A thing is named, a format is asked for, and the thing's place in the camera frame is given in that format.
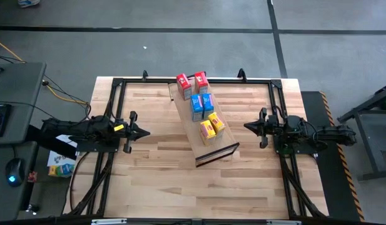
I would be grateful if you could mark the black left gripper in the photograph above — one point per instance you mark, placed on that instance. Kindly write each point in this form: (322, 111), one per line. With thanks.
(127, 131)

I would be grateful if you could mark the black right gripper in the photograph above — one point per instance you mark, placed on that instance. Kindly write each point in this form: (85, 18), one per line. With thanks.
(275, 128)

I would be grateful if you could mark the yellow cereal box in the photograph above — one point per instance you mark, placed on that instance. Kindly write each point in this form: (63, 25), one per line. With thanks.
(207, 129)
(216, 122)

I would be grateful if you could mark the blue cereal box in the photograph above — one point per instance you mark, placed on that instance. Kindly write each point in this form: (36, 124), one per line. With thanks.
(208, 103)
(196, 104)

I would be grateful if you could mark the red cereal box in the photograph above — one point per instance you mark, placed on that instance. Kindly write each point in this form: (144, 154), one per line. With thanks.
(201, 82)
(183, 82)

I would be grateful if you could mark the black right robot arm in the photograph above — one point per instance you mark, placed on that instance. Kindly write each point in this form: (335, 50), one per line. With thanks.
(333, 132)

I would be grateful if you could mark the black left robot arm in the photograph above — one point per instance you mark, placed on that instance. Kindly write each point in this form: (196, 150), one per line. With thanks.
(83, 128)

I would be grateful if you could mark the colourful cereal multipack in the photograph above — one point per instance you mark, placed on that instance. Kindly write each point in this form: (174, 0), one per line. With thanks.
(62, 170)

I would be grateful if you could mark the yellow tape label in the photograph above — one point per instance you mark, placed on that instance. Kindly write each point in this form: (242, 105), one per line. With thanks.
(119, 127)

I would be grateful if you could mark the black stand beam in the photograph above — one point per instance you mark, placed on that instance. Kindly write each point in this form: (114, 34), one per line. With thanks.
(62, 151)

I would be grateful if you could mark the white printed paper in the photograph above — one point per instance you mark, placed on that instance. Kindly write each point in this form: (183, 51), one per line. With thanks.
(56, 159)

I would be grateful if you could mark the black hazard-striped floor mat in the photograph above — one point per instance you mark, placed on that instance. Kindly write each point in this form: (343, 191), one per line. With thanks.
(330, 187)

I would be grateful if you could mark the grey metal stand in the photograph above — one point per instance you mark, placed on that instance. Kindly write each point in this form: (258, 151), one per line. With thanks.
(368, 140)

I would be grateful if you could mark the small red object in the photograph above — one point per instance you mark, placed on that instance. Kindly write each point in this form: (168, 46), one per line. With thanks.
(32, 177)

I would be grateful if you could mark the grey desk surface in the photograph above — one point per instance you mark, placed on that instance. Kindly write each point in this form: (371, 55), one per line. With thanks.
(20, 93)
(2, 193)

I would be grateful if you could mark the black computer mouse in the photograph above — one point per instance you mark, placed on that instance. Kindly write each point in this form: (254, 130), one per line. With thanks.
(14, 170)

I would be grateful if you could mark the small shiny caster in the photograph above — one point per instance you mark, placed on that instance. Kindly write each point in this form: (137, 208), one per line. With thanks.
(32, 208)

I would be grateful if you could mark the black backlit keyboard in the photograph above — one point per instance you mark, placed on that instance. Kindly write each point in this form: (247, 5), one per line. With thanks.
(0, 120)

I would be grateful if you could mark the white shoe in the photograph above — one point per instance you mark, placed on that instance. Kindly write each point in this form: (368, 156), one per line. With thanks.
(28, 2)

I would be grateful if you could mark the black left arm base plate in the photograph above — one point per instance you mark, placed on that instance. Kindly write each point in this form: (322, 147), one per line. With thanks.
(95, 149)

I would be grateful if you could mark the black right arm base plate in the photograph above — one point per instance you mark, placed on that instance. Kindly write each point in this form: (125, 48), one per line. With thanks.
(302, 153)

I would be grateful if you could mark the black metal table frame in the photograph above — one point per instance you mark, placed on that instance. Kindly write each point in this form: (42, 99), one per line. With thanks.
(149, 81)

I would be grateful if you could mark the black frame clamp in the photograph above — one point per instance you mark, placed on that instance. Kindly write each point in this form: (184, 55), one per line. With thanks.
(144, 75)
(241, 75)

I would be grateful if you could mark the silver metal bracket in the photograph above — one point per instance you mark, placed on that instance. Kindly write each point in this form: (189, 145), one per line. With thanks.
(108, 221)
(283, 222)

